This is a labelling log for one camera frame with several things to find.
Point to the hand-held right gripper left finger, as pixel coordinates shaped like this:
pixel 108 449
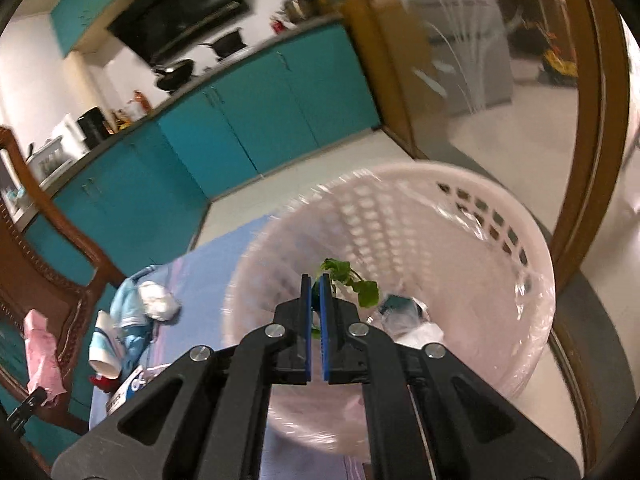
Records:
pixel 306 320

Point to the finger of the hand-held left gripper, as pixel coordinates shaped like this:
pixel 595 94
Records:
pixel 30 402

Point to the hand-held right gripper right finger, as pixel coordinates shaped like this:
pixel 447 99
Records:
pixel 326 320

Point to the green vegetable leaves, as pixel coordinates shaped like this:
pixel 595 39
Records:
pixel 367 295

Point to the pink plastic bag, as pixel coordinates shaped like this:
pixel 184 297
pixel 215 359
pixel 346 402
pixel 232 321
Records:
pixel 42 355

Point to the red wrapper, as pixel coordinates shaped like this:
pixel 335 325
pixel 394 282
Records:
pixel 104 382

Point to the white paper cup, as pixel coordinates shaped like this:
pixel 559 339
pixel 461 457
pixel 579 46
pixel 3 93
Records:
pixel 105 345

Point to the white barcode packet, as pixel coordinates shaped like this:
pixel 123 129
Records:
pixel 130 387

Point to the blue striped blanket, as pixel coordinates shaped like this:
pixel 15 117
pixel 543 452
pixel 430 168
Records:
pixel 200 285

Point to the carved wooden chair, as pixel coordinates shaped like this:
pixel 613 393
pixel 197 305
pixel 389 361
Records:
pixel 20 270

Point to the light blue wrapper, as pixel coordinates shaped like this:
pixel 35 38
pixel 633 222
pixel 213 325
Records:
pixel 127 310

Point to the crumpled white paper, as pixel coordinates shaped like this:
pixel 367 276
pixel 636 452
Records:
pixel 157 300

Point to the teal kitchen base cabinets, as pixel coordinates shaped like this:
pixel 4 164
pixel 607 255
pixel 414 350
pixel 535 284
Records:
pixel 225 135

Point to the white countertop appliance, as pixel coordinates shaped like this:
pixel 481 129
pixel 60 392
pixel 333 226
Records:
pixel 67 135

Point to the brown bottle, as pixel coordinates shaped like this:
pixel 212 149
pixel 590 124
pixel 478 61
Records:
pixel 141 101

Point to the black wok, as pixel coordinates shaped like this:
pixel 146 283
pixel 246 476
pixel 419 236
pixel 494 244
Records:
pixel 175 74

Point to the black countertop appliance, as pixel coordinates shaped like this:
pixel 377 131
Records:
pixel 92 127

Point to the black cooking pot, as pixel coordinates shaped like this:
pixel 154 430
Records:
pixel 227 44

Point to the red canister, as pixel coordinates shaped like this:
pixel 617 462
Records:
pixel 276 25

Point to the silver refrigerator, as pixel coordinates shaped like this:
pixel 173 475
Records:
pixel 475 60

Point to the stainless steel pot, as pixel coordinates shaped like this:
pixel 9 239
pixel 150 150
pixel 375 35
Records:
pixel 302 2

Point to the black range hood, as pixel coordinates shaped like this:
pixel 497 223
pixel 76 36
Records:
pixel 185 10

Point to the wood framed glass door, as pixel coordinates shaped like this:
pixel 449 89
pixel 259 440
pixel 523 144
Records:
pixel 590 110

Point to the yellow toy vehicle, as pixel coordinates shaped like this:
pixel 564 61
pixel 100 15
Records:
pixel 559 62

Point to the teal wall cabinet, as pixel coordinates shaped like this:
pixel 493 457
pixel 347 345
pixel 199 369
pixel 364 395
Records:
pixel 90 5

